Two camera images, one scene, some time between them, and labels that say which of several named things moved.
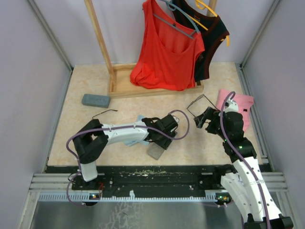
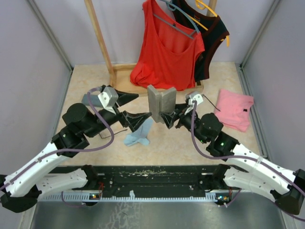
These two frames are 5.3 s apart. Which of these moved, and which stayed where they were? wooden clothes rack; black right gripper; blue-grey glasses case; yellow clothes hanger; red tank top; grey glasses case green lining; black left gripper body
Moved: grey glasses case green lining; black left gripper body; black right gripper
Stayed: wooden clothes rack; yellow clothes hanger; red tank top; blue-grey glasses case
